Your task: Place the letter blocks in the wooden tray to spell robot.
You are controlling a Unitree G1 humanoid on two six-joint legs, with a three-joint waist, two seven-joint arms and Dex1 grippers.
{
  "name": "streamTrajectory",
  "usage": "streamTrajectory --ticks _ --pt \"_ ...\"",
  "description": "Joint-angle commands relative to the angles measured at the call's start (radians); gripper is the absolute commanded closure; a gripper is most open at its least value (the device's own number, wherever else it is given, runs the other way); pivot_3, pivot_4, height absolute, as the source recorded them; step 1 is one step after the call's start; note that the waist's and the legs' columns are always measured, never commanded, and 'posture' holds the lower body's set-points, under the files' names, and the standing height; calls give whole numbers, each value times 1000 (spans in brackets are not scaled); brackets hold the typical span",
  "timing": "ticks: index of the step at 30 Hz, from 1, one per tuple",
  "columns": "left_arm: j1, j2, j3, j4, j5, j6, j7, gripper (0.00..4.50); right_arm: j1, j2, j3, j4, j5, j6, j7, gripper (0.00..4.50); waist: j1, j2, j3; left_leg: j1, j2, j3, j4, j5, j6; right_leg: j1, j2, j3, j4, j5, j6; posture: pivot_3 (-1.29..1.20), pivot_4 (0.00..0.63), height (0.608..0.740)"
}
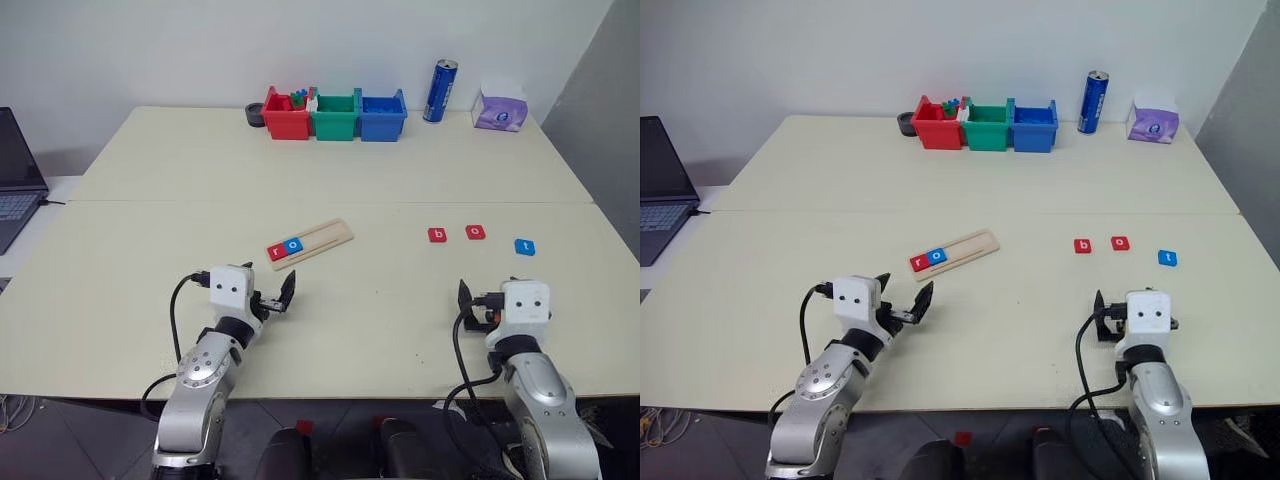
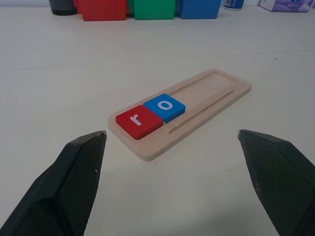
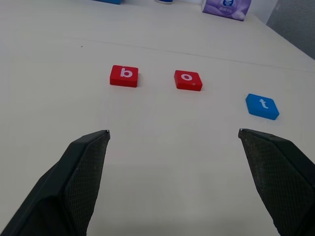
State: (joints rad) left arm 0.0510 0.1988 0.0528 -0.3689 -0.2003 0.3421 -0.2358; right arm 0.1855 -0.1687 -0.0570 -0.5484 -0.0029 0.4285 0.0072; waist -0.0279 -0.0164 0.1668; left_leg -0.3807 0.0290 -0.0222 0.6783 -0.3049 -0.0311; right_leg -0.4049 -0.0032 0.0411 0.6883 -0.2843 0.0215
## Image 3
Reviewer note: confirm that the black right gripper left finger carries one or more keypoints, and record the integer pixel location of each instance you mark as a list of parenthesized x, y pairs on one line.
[(61, 186)]

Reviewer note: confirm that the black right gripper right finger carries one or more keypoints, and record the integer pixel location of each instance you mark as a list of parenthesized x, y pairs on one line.
[(283, 182)]

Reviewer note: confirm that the red letter tile b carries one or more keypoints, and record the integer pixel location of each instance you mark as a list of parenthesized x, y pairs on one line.
[(123, 76)]

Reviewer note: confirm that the blue letter tile t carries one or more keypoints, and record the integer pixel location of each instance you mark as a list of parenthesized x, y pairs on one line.
[(262, 106)]

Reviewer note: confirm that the red letter tile o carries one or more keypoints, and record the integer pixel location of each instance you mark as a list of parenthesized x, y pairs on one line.
[(188, 80)]

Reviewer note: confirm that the purple tissue pack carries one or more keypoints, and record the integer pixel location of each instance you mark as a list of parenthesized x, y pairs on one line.
[(225, 11)]

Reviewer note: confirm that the blue plastic bin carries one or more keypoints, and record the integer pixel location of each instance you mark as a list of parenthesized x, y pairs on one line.
[(108, 1)]

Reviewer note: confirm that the blue drink can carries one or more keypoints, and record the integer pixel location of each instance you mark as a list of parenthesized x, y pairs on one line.
[(165, 1)]

